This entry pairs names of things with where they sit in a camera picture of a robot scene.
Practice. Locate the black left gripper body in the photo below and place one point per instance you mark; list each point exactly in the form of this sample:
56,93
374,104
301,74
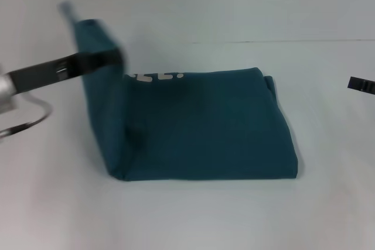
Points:
41,73

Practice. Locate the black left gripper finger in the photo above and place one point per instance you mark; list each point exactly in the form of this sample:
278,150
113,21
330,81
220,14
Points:
99,58

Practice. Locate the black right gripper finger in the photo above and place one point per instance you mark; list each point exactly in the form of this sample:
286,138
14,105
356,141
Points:
361,86

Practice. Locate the teal blue t-shirt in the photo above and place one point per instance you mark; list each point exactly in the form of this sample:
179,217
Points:
205,121

